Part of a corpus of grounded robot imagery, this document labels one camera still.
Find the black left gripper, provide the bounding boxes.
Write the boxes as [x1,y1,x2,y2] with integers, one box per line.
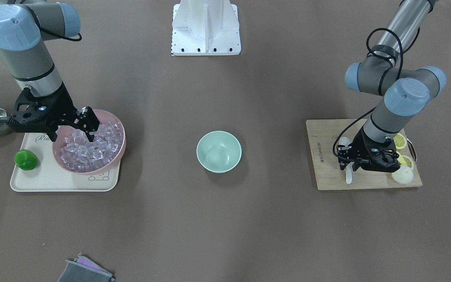
[337,128,400,173]

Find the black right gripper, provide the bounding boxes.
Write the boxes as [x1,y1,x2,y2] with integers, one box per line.
[7,84,100,142]

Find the white ceramic spoon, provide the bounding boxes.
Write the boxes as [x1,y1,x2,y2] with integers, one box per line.
[337,136,353,184]

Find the clear ice cubes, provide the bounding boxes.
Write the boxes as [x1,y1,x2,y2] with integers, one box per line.
[58,120,124,173]

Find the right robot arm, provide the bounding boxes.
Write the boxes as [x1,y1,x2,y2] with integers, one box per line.
[0,0,100,141]

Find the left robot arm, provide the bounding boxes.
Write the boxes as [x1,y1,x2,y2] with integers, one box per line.
[332,0,446,173]

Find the pink bowl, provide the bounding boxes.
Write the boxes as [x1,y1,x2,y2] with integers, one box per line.
[52,109,126,175]

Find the mint green bowl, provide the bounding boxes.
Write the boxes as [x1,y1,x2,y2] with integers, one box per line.
[196,130,243,174]

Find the wooden cutting board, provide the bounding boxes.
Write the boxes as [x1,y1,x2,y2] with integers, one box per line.
[306,119,422,190]

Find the lower lemon slice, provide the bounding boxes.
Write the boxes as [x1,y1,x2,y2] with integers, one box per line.
[397,155,415,170]

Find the lemon slice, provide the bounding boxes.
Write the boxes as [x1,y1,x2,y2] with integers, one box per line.
[393,133,408,150]
[397,155,415,170]

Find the upper lemon slice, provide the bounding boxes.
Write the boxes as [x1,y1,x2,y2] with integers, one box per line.
[393,133,408,150]

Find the beige tray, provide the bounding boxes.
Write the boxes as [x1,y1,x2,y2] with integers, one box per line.
[10,133,121,192]

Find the green lime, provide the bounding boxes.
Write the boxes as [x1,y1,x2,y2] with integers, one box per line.
[14,149,39,171]

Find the purple cloth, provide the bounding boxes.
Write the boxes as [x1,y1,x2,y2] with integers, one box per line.
[74,254,109,273]

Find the grey folded cloth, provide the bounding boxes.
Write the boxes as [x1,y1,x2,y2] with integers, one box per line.
[57,260,115,282]

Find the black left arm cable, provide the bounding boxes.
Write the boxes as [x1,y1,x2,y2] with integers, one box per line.
[332,27,422,165]

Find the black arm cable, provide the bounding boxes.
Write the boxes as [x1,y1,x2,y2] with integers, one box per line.
[332,27,422,165]
[0,4,83,123]

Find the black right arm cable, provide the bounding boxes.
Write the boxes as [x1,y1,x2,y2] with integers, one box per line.
[0,4,83,123]

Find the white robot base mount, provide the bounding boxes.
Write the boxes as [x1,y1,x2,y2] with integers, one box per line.
[171,0,242,56]

